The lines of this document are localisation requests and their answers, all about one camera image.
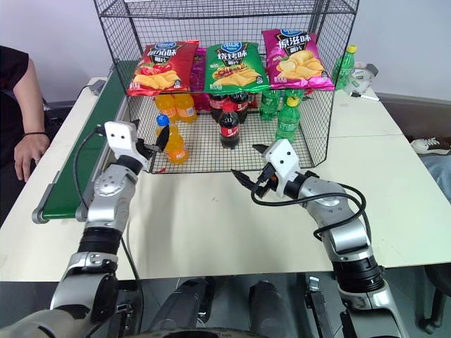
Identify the black chair base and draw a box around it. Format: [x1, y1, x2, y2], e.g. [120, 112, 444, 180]
[420, 263, 451, 335]

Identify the blue jeans leg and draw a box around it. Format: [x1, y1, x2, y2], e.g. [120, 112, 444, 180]
[420, 154, 451, 204]

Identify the green soda bottle yellow cap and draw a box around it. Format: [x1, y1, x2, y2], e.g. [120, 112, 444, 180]
[274, 95, 302, 144]
[330, 44, 358, 92]

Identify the grey conveyor control box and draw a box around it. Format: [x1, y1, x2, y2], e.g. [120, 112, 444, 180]
[87, 80, 107, 96]

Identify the magenta potato chip bag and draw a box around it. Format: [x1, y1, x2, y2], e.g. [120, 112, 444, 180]
[261, 27, 335, 91]

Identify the red potato chip bag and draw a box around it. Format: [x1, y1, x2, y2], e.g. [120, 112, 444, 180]
[126, 40, 200, 97]

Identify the person's bare hand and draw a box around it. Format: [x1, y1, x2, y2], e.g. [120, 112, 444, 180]
[13, 133, 51, 183]

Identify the dark rounded shape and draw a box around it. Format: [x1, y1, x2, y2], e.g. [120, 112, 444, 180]
[249, 279, 301, 337]
[150, 277, 216, 334]

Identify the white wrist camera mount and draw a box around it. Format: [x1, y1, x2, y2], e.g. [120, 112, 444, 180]
[264, 138, 302, 197]
[104, 120, 139, 156]

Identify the white marker pen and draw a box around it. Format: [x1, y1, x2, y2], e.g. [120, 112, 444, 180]
[352, 92, 381, 103]

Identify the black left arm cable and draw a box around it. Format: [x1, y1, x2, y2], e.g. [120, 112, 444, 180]
[75, 125, 144, 282]

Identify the black wire mesh rack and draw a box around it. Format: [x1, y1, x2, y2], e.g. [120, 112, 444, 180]
[93, 0, 361, 175]

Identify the green potato chip bag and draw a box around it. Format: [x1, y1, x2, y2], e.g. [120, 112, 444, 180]
[204, 42, 271, 94]

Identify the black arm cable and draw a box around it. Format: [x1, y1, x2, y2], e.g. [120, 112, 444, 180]
[75, 125, 144, 282]
[250, 181, 371, 241]

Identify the black metal bracket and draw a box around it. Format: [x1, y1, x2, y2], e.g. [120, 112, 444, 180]
[304, 275, 334, 338]

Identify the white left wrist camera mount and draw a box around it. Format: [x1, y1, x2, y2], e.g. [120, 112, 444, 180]
[104, 120, 139, 156]

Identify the person in black shirt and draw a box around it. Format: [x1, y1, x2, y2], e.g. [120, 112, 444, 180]
[0, 44, 30, 170]

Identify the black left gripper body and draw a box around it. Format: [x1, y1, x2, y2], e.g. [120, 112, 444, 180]
[135, 138, 158, 167]

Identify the purple snack bag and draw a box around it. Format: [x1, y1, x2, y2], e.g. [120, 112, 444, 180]
[190, 46, 208, 113]

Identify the green conveyor belt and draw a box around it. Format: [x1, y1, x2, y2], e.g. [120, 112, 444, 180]
[32, 59, 142, 224]

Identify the orange soda bottle blue cap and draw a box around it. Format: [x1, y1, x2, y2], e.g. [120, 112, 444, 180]
[156, 114, 189, 165]

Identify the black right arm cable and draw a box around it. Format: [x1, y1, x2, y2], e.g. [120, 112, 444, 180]
[250, 181, 371, 241]

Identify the white sneaker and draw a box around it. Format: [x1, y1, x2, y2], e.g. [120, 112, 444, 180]
[409, 137, 451, 155]

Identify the white crumpled package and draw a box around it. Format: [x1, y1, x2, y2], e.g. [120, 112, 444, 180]
[342, 62, 380, 98]

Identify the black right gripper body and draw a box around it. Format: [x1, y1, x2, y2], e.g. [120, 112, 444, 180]
[251, 163, 279, 201]

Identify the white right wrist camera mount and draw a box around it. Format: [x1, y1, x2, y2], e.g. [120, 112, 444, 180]
[264, 138, 302, 197]

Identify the cola bottle red label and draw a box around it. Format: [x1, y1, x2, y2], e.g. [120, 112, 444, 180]
[209, 92, 232, 121]
[228, 92, 249, 123]
[218, 105, 245, 149]

